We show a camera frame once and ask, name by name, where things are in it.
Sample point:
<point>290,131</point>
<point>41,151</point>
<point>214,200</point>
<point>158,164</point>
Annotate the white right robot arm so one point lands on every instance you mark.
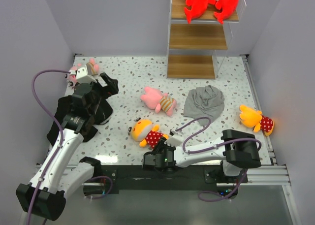
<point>236,150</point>

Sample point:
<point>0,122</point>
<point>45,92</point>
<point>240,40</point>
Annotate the pink plush striped centre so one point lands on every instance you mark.
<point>154,99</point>

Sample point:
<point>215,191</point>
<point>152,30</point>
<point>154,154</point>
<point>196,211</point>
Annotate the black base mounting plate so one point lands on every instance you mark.
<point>134,177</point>

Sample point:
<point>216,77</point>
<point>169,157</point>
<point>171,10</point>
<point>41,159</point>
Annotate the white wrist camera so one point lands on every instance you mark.
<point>83,74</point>
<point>175,139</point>

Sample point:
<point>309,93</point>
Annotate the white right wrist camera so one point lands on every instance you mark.
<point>175,139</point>

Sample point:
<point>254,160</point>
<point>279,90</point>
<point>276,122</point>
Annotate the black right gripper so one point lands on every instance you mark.
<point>160,144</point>

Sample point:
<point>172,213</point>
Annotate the black cloth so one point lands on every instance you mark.
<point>103,113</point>

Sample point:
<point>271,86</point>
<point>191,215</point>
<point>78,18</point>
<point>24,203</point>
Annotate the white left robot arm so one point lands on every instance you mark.
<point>46,193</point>

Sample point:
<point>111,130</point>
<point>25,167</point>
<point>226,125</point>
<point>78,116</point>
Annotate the red shark plush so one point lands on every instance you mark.
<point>226,8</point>
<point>196,8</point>

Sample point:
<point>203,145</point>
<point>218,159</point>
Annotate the pink plush far left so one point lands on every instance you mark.
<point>94,67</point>

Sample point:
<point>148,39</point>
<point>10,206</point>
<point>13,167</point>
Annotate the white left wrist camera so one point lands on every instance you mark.
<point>83,74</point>

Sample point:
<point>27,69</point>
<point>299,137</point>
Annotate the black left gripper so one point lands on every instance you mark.
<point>111,88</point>

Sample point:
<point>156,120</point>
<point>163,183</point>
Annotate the yellow plush polka dot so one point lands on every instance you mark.
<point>146,133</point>
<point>255,120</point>

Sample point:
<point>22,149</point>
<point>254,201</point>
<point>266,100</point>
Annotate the grey cloth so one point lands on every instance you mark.
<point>204,103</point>

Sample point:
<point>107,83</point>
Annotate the white wire wooden shelf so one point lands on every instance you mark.
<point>193,48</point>

